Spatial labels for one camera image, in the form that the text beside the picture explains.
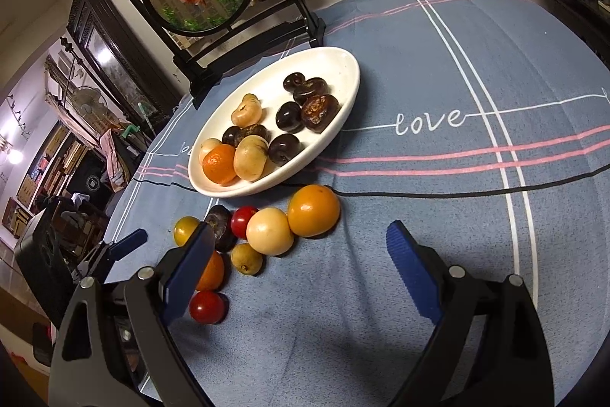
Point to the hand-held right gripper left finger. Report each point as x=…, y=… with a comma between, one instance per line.
x=190, y=273

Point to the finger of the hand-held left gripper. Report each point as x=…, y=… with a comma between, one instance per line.
x=127, y=241

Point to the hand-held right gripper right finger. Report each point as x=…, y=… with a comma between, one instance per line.
x=414, y=273

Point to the orange mandarin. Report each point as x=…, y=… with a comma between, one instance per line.
x=220, y=165

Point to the small pale round fruit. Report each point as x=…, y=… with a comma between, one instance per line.
x=207, y=145

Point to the oblong beige fruit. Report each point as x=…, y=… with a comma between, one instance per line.
x=250, y=158

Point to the small dark fruit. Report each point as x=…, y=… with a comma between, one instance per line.
x=230, y=135

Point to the dark brown fruit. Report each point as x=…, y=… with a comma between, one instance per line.
x=253, y=131

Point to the tan fruit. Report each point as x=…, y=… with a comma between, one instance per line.
x=247, y=110

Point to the large brown wrinkled fruit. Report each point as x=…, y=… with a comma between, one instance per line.
x=319, y=114

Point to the dark wrinkled fruit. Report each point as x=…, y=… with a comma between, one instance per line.
x=314, y=87

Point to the white oval plate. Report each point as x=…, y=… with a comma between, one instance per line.
x=333, y=68

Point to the small orange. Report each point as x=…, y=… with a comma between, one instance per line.
x=214, y=272

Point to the red cherry tomato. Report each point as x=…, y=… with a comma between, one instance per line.
x=207, y=307
x=244, y=222

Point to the yellow-green tomato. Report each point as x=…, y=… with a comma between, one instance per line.
x=185, y=229

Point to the dark purple fruit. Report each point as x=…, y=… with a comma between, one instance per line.
x=222, y=228

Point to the small pale yellow fruit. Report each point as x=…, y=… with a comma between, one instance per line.
x=246, y=259

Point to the pink cloth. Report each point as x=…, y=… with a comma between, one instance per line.
x=114, y=159

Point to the large pale beige fruit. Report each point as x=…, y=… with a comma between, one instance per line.
x=270, y=230

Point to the storage shelf with boxes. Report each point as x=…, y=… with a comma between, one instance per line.
x=47, y=159

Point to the large orange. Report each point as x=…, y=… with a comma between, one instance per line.
x=313, y=210

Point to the standing electric fan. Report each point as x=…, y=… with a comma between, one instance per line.
x=88, y=102

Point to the dark wooden cabinet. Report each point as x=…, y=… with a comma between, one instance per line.
x=119, y=54

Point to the blue striped tablecloth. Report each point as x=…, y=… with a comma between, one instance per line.
x=405, y=68

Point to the glowing wall lamp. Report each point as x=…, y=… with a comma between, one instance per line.
x=14, y=155

